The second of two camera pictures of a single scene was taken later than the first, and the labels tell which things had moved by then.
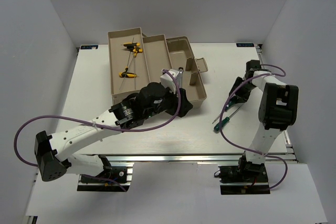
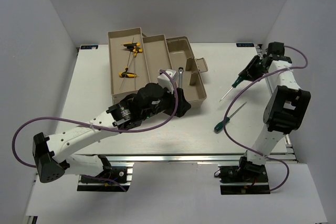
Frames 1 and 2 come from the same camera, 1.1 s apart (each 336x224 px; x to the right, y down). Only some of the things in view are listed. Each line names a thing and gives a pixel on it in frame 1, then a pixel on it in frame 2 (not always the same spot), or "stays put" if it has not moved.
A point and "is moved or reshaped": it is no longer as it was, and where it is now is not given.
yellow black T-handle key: x=130 y=44 stays put
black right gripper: x=243 y=97 to x=251 y=75
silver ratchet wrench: x=180 y=70 stays put
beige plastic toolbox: x=136 y=60 stays put
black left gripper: x=186 y=106 stays put
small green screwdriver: x=230 y=104 is moved or reshaped
